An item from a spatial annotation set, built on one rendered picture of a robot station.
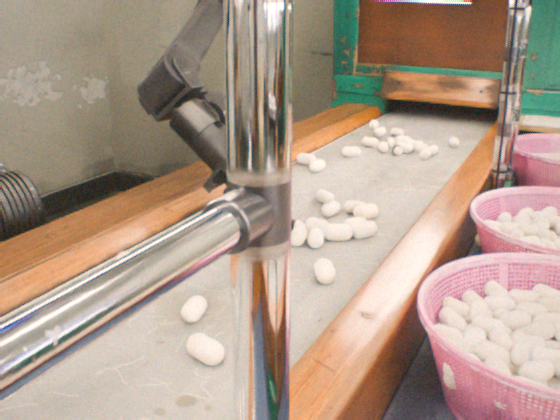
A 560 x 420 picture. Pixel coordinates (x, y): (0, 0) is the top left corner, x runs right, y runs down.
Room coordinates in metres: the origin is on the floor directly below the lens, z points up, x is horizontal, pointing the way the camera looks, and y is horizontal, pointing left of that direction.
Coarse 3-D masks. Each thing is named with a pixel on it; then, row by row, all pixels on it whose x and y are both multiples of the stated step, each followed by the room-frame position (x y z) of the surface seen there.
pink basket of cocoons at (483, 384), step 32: (480, 256) 0.58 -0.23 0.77; (512, 256) 0.58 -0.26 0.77; (544, 256) 0.58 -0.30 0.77; (448, 288) 0.55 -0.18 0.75; (480, 288) 0.57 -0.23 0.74; (512, 288) 0.57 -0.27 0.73; (448, 352) 0.40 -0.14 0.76; (480, 384) 0.38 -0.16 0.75; (512, 384) 0.35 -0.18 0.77; (480, 416) 0.39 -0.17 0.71; (512, 416) 0.37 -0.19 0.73; (544, 416) 0.35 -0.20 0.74
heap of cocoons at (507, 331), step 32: (544, 288) 0.55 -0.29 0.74; (448, 320) 0.49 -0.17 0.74; (480, 320) 0.49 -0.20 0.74; (512, 320) 0.49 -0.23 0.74; (544, 320) 0.49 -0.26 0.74; (480, 352) 0.44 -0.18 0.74; (512, 352) 0.43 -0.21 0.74; (544, 352) 0.43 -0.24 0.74; (448, 384) 0.42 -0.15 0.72; (544, 384) 0.40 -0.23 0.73
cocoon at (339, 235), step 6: (324, 228) 0.70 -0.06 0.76; (330, 228) 0.69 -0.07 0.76; (336, 228) 0.69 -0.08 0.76; (342, 228) 0.69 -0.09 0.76; (348, 228) 0.69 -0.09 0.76; (324, 234) 0.69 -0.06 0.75; (330, 234) 0.69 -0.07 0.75; (336, 234) 0.69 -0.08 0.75; (342, 234) 0.69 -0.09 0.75; (348, 234) 0.69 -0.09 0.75; (330, 240) 0.69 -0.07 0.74; (336, 240) 0.69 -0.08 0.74; (342, 240) 0.69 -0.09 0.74
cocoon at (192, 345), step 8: (192, 336) 0.44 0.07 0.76; (200, 336) 0.43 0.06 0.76; (192, 344) 0.43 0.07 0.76; (200, 344) 0.42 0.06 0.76; (208, 344) 0.42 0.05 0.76; (216, 344) 0.42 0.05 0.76; (192, 352) 0.43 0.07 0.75; (200, 352) 0.42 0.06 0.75; (208, 352) 0.42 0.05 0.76; (216, 352) 0.42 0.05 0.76; (208, 360) 0.41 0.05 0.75; (216, 360) 0.42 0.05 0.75
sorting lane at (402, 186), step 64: (384, 128) 1.41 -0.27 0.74; (448, 128) 1.41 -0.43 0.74; (384, 192) 0.90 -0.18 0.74; (320, 256) 0.65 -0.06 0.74; (384, 256) 0.65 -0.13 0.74; (0, 320) 0.49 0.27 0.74; (320, 320) 0.50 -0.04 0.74; (64, 384) 0.39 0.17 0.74; (128, 384) 0.39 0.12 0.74; (192, 384) 0.40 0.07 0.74
